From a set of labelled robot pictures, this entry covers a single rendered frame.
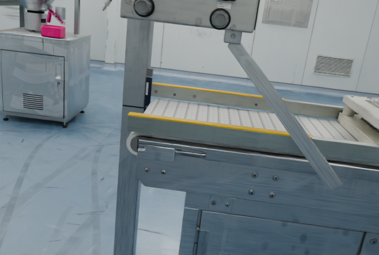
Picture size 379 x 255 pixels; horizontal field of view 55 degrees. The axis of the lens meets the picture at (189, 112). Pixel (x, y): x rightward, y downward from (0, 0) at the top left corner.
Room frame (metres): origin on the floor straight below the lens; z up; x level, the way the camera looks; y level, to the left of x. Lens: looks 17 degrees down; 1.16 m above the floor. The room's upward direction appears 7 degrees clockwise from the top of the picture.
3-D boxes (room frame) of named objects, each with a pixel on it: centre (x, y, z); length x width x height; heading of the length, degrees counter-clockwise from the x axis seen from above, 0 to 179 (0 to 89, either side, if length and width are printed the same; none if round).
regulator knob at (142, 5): (0.60, 0.09, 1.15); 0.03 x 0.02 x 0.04; 88
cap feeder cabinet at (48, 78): (3.19, 1.32, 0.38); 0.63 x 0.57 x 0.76; 89
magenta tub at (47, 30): (2.99, 1.17, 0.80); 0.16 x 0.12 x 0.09; 89
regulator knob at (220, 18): (0.59, -0.03, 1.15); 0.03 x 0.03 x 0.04; 88
